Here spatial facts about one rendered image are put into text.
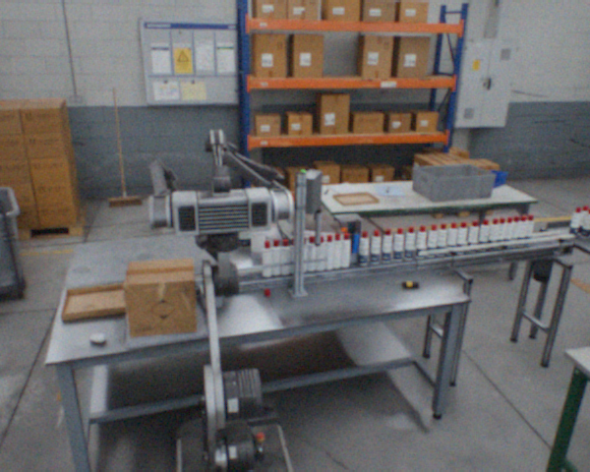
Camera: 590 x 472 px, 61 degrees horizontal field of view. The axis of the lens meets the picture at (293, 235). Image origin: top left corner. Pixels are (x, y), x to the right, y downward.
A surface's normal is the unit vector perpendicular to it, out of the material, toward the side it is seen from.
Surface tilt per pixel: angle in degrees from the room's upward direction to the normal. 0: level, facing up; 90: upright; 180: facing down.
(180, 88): 90
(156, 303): 90
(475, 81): 90
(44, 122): 90
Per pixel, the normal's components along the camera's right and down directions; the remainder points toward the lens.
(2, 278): 0.51, 0.39
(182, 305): 0.19, 0.37
